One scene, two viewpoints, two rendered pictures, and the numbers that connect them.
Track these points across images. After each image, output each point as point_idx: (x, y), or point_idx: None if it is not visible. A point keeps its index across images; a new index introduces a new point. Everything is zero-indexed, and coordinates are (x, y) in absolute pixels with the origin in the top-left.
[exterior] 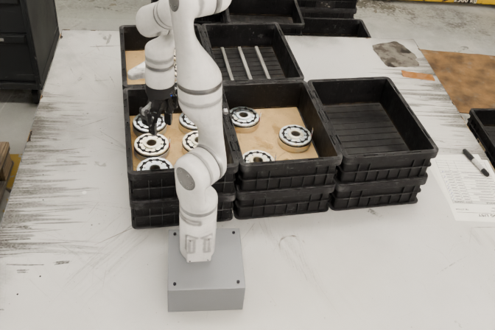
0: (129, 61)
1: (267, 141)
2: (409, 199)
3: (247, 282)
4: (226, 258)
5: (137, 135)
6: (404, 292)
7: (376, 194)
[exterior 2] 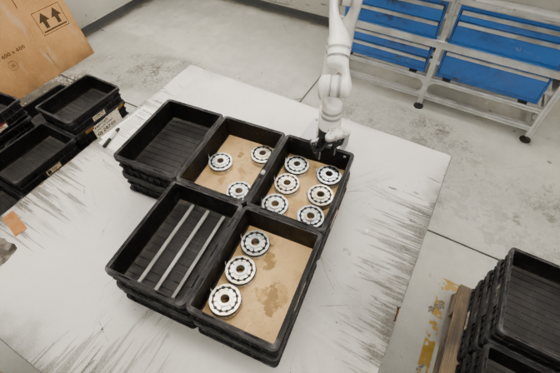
0: (280, 327)
1: (237, 173)
2: None
3: None
4: (314, 130)
5: None
6: (237, 107)
7: None
